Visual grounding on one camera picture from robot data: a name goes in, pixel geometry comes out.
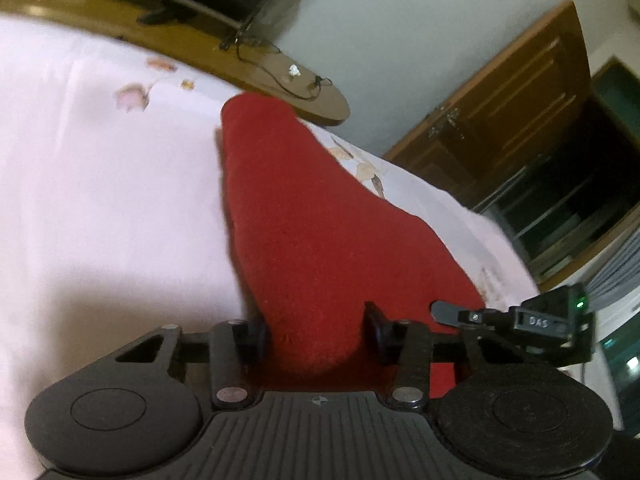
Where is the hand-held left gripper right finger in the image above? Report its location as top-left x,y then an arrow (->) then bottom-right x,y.
364,302 -> 501,409

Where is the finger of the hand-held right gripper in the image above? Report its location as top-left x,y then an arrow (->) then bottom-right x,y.
430,300 -> 488,335

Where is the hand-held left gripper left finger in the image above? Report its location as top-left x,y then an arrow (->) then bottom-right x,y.
114,314 -> 272,409

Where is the red small cloth garment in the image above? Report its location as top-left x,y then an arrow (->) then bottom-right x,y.
219,92 -> 490,402

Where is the window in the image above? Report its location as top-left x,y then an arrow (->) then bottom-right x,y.
597,310 -> 640,413

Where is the dark shelf unit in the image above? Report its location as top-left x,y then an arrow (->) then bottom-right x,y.
472,56 -> 640,282

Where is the metal door latch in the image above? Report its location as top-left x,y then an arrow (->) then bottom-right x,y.
427,107 -> 464,139

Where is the pink floral bed sheet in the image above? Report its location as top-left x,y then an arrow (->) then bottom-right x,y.
0,12 -> 542,480

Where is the brown wooden door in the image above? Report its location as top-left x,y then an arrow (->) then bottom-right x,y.
382,0 -> 595,207

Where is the wooden television cabinet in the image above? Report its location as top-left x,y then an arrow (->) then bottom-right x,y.
0,0 -> 351,127

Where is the black cable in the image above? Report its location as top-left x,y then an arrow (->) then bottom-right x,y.
219,34 -> 334,102

